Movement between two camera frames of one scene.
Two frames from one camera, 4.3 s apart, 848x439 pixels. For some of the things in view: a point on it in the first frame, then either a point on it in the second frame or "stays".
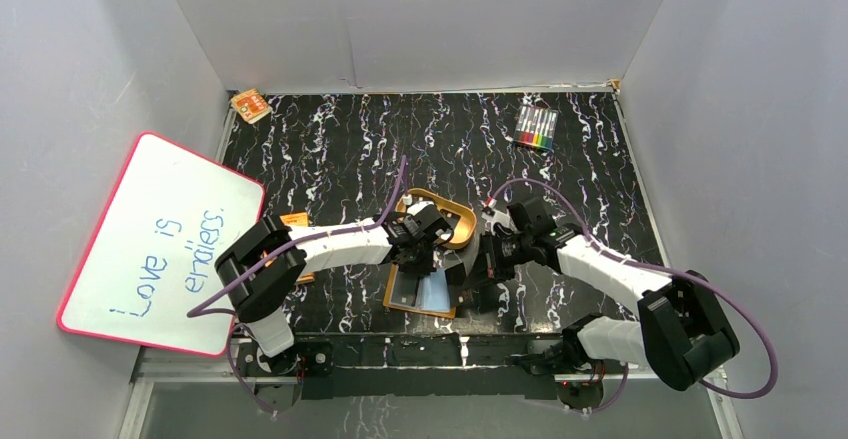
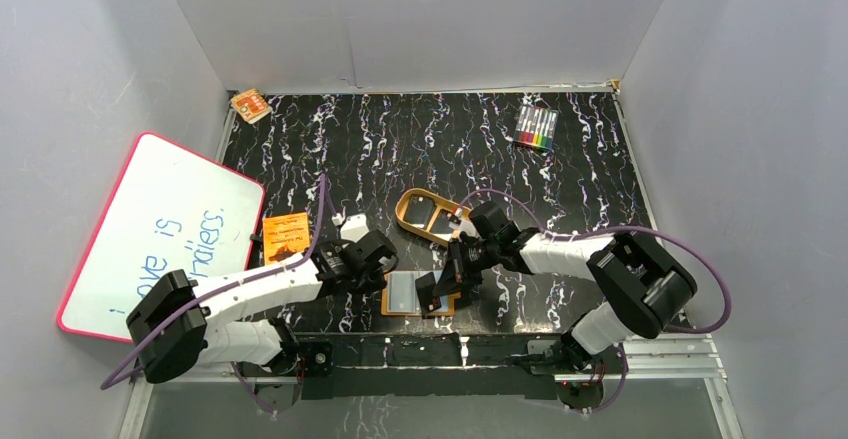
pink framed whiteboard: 151,255 stays
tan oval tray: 466,229 stays
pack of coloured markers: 536,126 stays
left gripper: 416,261 -> 382,250
